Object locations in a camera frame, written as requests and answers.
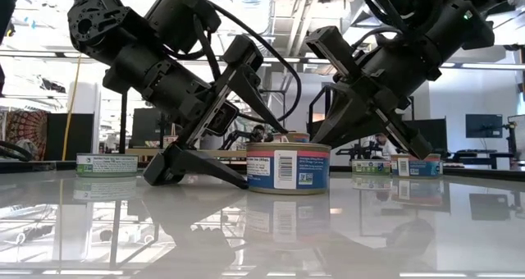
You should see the long ceiling light strip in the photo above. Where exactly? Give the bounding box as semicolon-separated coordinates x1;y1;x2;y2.
441;62;525;71

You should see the yellow cable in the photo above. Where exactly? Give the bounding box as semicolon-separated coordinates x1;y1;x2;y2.
61;53;83;162

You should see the small black flat monitor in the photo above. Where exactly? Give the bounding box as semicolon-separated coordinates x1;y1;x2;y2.
465;113;504;140

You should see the person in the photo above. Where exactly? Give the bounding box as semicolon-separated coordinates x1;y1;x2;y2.
373;133;398;157
250;124;267;144

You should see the black metal table frame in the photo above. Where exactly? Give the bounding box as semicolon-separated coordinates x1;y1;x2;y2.
0;158;525;181

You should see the black desk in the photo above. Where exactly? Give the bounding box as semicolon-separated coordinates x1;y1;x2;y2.
445;149;522;170

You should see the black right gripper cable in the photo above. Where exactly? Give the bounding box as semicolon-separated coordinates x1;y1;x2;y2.
350;24;407;50

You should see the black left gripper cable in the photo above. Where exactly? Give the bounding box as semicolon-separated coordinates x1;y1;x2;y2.
192;2;304;124

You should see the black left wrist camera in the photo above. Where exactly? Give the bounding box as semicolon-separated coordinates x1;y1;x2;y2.
203;101;240;137

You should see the gold lid blue label can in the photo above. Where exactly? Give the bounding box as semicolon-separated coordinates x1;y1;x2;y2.
272;131;311;144
390;153;444;179
245;142;332;196

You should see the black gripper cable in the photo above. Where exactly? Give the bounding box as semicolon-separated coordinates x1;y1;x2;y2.
350;24;407;50
192;2;304;124

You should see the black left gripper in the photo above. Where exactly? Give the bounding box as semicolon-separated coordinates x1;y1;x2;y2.
142;34;290;190

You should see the black panel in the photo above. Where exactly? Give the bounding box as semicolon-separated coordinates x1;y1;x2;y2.
43;112;95;162

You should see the red patterned tapestry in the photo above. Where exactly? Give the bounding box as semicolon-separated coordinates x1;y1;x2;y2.
3;109;49;162

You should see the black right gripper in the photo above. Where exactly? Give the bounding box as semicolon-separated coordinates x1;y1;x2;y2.
305;24;435;161

